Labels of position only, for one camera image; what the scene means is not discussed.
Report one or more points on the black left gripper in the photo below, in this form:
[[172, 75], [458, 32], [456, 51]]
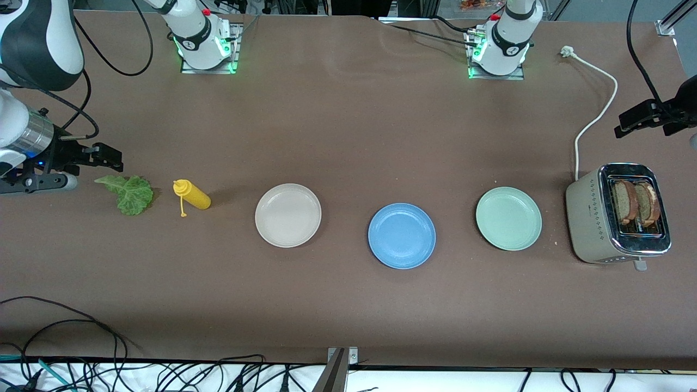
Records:
[[682, 106]]

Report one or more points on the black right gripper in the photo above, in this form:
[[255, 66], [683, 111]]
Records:
[[64, 154]]

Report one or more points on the green lettuce leaf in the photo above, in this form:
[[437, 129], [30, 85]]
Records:
[[133, 197]]

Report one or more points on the brown bread slice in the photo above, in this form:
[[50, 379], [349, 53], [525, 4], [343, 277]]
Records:
[[649, 202], [625, 200]]

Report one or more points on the yellow squeeze bottle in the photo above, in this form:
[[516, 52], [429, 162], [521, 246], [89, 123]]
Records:
[[197, 198]]

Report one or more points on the blue plate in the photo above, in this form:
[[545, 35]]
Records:
[[402, 236]]

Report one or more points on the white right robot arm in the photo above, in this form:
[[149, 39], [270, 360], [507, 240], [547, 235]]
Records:
[[38, 43]]

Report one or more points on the green plate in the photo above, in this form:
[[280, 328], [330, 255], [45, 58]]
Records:
[[508, 219]]

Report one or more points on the white plate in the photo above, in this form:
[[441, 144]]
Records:
[[287, 215]]

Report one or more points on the beige chrome toaster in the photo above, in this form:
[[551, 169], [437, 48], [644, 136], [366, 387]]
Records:
[[588, 218]]

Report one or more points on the orange snack packet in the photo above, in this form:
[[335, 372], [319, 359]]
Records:
[[478, 4]]

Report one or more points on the aluminium frame extrusion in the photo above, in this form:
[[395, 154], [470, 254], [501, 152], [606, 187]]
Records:
[[672, 19]]

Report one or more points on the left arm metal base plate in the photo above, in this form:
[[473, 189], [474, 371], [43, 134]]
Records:
[[520, 75]]

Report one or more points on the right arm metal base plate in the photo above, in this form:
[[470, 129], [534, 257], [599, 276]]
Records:
[[237, 49]]

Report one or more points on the silver metal table bracket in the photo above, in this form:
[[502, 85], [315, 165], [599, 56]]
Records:
[[342, 356]]

